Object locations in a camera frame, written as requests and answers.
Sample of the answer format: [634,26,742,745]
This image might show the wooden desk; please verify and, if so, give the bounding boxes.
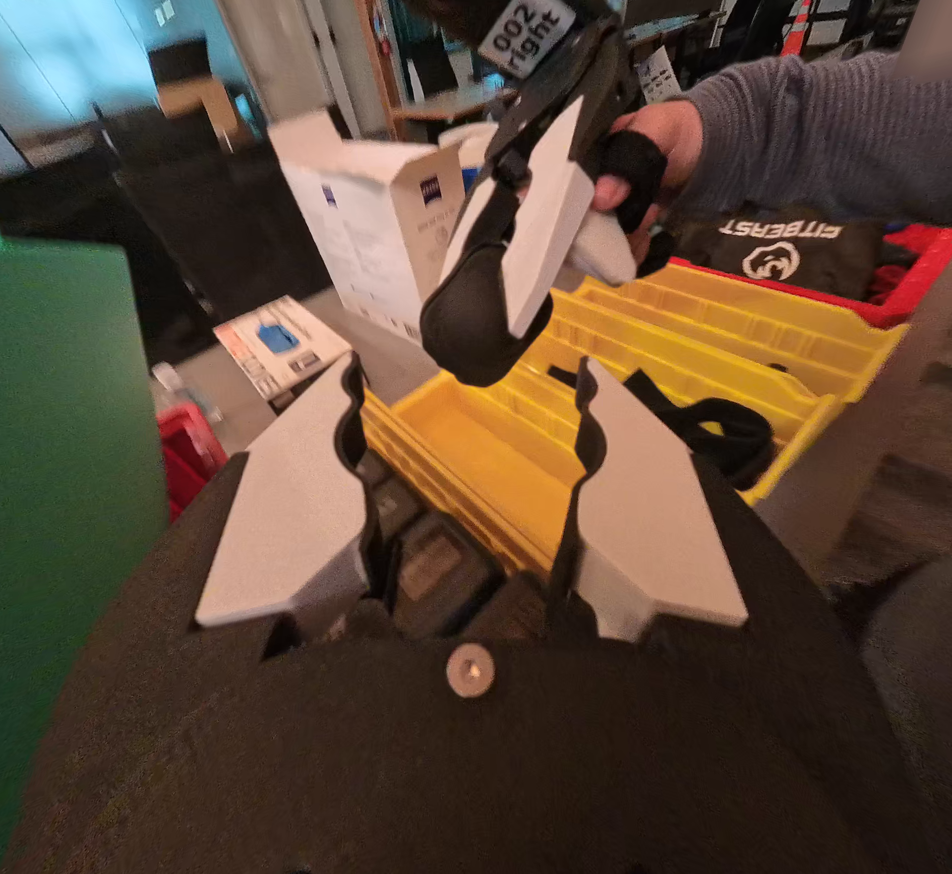
[156,78,240,153]

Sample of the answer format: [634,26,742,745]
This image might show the person's right forearm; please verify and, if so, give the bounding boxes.
[684,52,952,224]

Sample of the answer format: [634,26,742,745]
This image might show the yellow plastic bin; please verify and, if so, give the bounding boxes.
[364,368,841,577]
[521,275,910,406]

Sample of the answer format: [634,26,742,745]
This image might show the black strap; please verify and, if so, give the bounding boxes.
[550,364,774,492]

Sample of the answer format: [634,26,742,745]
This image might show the orange traffic cone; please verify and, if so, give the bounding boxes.
[781,0,815,57]

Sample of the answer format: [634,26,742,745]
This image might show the white printed paper sheet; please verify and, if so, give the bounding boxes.
[640,47,682,103]

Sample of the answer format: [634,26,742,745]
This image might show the small red plastic bin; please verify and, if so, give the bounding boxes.
[156,401,228,521]

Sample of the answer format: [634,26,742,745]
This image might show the white cardboard box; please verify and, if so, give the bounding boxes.
[268,111,492,347]

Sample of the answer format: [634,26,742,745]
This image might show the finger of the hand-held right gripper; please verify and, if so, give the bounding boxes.
[437,160,522,289]
[500,95,597,339]

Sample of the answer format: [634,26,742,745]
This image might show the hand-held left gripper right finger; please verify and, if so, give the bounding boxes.
[549,357,748,643]

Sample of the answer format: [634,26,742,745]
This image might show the black bag with white print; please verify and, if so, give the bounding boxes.
[673,208,886,302]

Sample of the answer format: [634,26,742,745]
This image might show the round wooden table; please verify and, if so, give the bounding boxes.
[394,85,522,142]

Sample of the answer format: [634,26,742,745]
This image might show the black soft pouch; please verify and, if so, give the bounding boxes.
[420,242,555,387]

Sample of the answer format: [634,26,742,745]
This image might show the black electronic device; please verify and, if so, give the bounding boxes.
[357,450,551,637]

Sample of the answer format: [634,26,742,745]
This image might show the person's right hand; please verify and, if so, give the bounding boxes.
[594,99,705,266]

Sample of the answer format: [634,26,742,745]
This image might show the clear plastic bottle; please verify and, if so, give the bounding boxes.
[152,362,224,423]

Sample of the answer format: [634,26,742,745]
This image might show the small box with blue picture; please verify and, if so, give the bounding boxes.
[213,295,352,400]

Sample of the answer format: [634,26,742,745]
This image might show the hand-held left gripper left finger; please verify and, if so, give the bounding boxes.
[195,352,384,640]

